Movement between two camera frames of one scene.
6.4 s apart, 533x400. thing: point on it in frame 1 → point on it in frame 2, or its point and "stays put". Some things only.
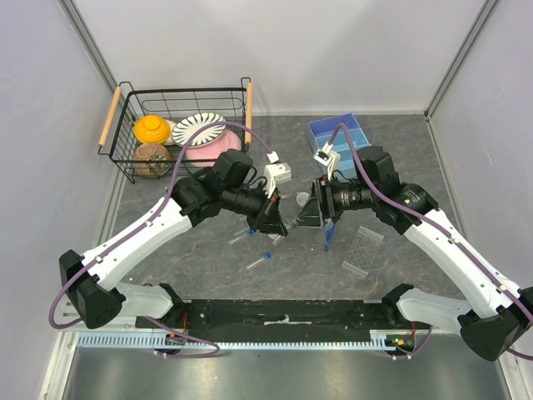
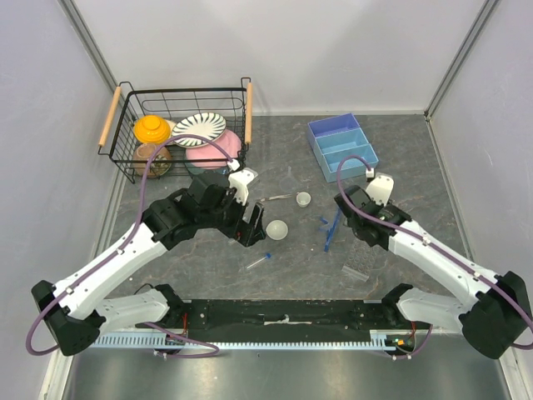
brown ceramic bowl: (151, 160) stays put
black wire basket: (163, 133) stays put
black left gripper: (272, 222) → (247, 233)
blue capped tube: (267, 256) stays put
